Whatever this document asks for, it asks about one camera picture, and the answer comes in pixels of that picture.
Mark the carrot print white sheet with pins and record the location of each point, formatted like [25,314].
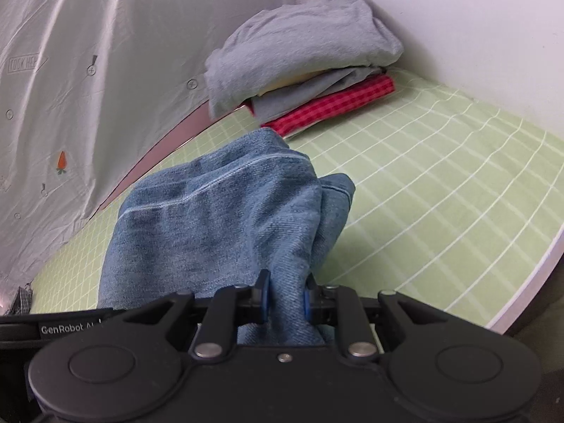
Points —
[110,75]

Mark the grey folded shirt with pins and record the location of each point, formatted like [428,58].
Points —
[299,35]

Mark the blue plaid shirt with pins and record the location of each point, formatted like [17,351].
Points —
[21,302]

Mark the green grid mat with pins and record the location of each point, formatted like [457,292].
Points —
[418,194]

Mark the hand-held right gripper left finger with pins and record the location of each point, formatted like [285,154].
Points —
[264,302]

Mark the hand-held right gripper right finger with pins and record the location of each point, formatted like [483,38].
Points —
[307,306]

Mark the red checked folded garment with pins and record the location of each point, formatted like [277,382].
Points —
[343,99]

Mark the pale yellow folded garment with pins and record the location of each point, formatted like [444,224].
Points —
[286,83]

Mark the blue denim jeans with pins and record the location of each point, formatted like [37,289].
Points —
[211,229]

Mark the white foam board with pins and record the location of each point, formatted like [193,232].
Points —
[462,22]

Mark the grey folded garment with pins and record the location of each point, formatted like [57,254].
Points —
[304,94]

